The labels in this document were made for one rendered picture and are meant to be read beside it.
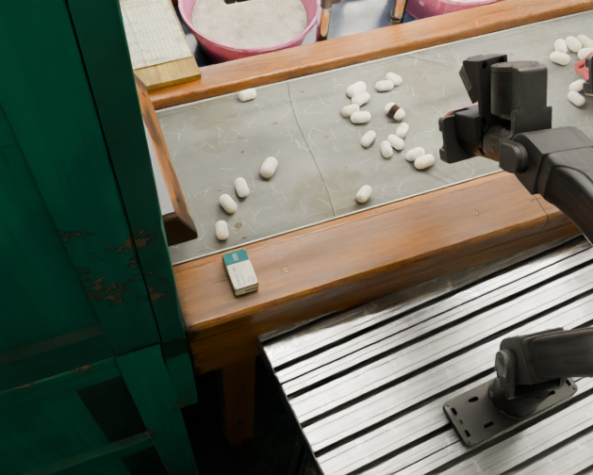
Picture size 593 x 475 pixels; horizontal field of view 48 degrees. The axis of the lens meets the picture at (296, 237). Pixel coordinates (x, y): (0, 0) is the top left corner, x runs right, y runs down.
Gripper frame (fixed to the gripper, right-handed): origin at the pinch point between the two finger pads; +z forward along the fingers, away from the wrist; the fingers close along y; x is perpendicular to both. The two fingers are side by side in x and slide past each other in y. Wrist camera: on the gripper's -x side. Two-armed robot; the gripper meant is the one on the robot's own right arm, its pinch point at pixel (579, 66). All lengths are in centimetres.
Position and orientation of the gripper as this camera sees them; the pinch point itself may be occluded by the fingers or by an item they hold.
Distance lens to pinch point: 138.5
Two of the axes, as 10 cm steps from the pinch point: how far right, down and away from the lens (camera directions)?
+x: 1.9, 9.2, 3.4
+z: -3.1, -2.8, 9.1
